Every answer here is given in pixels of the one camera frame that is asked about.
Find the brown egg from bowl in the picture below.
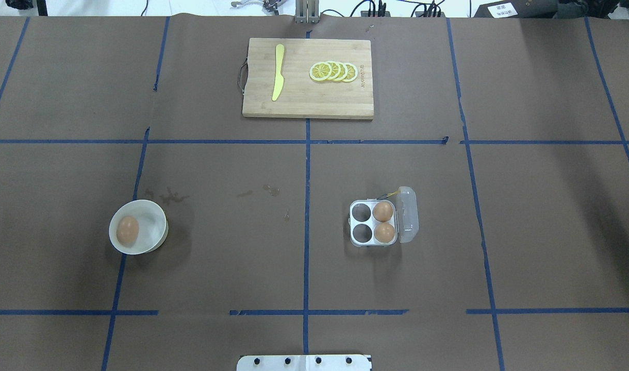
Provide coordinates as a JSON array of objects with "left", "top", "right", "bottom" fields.
[{"left": 116, "top": 215, "right": 139, "bottom": 246}]

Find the clear plastic egg box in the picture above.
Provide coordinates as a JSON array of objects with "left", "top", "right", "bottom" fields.
[{"left": 348, "top": 186, "right": 420, "bottom": 247}]

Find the brown egg upper slot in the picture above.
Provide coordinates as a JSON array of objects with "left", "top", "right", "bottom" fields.
[{"left": 372, "top": 200, "right": 394, "bottom": 223}]

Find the brown egg slot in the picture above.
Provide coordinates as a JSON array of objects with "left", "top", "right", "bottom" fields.
[
  {"left": 373, "top": 222, "right": 396, "bottom": 245},
  {"left": 372, "top": 200, "right": 394, "bottom": 223}
]

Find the brown egg lower slot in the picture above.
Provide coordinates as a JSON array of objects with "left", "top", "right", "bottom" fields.
[{"left": 373, "top": 222, "right": 396, "bottom": 245}]

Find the wooden cutting board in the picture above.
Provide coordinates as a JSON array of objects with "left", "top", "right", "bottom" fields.
[{"left": 242, "top": 38, "right": 374, "bottom": 120}]

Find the yellow plastic knife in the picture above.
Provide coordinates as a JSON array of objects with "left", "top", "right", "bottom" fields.
[{"left": 272, "top": 44, "right": 286, "bottom": 102}]

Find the front lemon slice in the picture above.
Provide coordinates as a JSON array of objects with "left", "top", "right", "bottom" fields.
[{"left": 308, "top": 62, "right": 333, "bottom": 81}]

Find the lemon slice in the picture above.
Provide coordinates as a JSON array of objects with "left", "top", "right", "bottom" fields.
[
  {"left": 341, "top": 63, "right": 358, "bottom": 83},
  {"left": 325, "top": 61, "right": 342, "bottom": 80},
  {"left": 333, "top": 62, "right": 348, "bottom": 81},
  {"left": 308, "top": 62, "right": 333, "bottom": 81}
]

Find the rear lemon slice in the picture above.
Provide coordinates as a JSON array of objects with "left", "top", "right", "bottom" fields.
[{"left": 341, "top": 63, "right": 358, "bottom": 83}]

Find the white bowl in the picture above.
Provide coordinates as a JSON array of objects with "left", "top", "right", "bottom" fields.
[{"left": 108, "top": 199, "right": 169, "bottom": 255}]

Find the aluminium frame post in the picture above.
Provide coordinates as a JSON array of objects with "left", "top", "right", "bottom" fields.
[{"left": 295, "top": 0, "right": 321, "bottom": 24}]

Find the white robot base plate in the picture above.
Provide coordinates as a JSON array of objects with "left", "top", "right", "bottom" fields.
[{"left": 236, "top": 354, "right": 373, "bottom": 370}]

